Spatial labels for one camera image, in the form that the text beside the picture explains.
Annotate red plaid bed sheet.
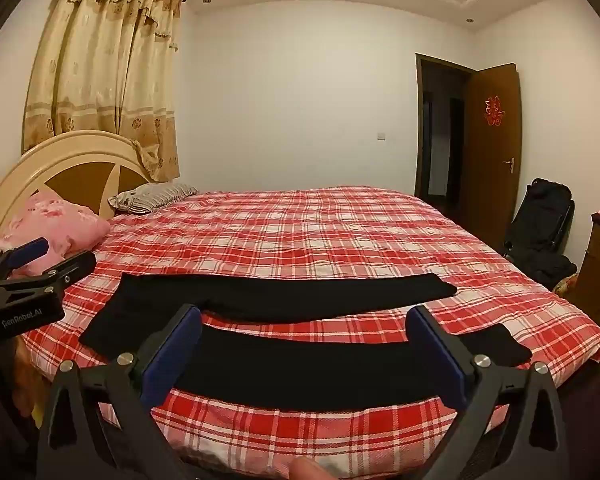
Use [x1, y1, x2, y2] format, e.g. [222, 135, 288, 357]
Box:
[20, 187, 600, 478]

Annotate grey striped pillow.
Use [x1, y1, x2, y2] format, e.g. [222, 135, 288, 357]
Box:
[108, 182, 199, 216]

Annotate black suitcase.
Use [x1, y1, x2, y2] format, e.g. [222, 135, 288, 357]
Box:
[502, 177, 578, 291]

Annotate cream wooden headboard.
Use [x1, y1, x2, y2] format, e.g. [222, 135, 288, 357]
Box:
[0, 130, 153, 261]

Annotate pink floral pillow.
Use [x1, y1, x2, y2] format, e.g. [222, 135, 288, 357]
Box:
[0, 190, 112, 278]

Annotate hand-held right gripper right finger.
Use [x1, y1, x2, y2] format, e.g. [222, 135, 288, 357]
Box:
[406, 305, 571, 480]

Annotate red paper door decoration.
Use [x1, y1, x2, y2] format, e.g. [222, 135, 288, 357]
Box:
[484, 95, 503, 126]

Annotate black pants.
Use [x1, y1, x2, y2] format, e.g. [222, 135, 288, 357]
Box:
[79, 271, 533, 411]

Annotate brown wooden cabinet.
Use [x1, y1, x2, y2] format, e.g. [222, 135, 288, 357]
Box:
[577, 210, 600, 331]

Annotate beige floral curtain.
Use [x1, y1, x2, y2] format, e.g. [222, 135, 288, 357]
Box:
[22, 0, 186, 183]

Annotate brown wooden door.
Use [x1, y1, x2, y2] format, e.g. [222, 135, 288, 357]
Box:
[460, 63, 522, 261]

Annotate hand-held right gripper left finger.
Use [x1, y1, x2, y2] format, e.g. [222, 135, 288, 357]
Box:
[35, 302, 203, 480]

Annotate dark door frame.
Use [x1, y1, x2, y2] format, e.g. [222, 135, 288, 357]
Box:
[414, 53, 480, 206]

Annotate person's right hand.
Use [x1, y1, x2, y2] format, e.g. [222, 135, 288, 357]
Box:
[289, 456, 333, 480]

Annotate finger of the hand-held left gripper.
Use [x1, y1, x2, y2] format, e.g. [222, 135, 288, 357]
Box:
[0, 250, 97, 297]
[0, 237, 50, 281]

